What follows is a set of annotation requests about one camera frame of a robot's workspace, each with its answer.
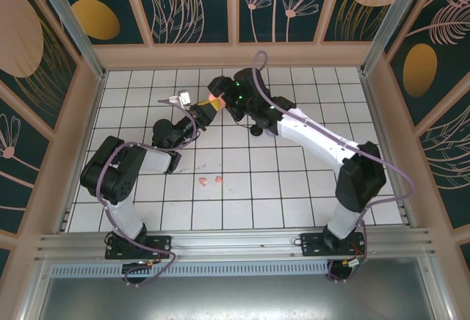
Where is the grey metal panel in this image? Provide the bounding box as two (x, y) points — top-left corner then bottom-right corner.
(38, 275), (436, 320)

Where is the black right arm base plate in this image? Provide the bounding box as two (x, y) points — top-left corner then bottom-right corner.
(300, 232), (368, 258)

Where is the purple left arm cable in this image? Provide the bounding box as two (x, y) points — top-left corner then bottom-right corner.
(94, 98), (199, 288)

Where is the white slotted cable duct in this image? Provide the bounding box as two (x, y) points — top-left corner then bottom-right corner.
(48, 262), (331, 279)

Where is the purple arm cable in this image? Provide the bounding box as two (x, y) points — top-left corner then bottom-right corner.
(94, 98), (199, 288)
(253, 51), (418, 284)

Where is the aluminium corner post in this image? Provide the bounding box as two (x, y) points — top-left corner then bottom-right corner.
(359, 0), (431, 77)
(29, 0), (108, 81)

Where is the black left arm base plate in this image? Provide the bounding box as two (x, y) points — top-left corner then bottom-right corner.
(104, 234), (173, 261)

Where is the long aluminium mounting rail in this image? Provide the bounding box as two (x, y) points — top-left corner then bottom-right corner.
(35, 228), (440, 263)

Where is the aluminium frame upright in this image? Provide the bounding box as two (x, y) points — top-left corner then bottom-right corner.
(416, 257), (455, 320)
(18, 261), (52, 320)

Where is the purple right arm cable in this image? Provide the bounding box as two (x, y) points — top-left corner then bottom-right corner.
(253, 51), (418, 284)

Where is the aluminium table edge rail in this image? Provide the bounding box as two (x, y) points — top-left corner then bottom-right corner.
(54, 71), (108, 233)
(358, 71), (416, 230)

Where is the small wired connector board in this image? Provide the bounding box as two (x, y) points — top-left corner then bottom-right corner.
(328, 253), (368, 275)
(120, 259), (165, 275)

